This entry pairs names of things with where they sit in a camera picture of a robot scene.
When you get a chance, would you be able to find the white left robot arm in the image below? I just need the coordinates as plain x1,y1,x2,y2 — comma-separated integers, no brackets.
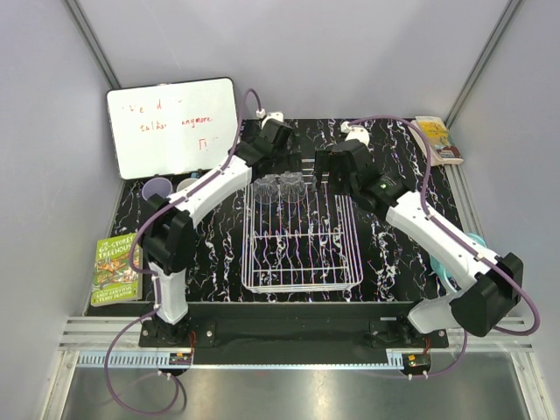
138,112,301,347

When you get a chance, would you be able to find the teal floral ceramic mug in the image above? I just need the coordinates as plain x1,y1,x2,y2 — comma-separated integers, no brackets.
176,178,198,193

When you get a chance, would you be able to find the aluminium front rail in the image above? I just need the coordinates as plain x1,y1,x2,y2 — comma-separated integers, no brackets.
59,317,532,370

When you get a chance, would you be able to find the green treehouse book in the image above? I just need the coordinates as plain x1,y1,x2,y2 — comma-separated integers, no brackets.
90,233,143,307

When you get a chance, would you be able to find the white wire dish rack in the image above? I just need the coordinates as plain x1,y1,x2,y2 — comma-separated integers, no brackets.
241,159,363,293

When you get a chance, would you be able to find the clear glass cup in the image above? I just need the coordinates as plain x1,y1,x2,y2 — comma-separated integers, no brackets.
278,172,306,203
253,174,280,206

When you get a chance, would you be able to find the yellow paperback book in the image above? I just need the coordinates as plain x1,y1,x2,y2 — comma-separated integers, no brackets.
411,116,464,166

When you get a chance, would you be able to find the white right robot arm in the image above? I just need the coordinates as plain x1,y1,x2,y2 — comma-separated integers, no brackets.
313,140,523,347

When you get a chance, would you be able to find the white dry-erase board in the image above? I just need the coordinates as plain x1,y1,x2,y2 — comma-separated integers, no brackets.
106,77,237,179

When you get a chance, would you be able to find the lavender plastic cup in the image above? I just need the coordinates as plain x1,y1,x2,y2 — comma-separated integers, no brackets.
141,177,173,203

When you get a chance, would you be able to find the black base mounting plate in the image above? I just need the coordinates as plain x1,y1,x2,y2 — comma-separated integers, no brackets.
144,302,445,347

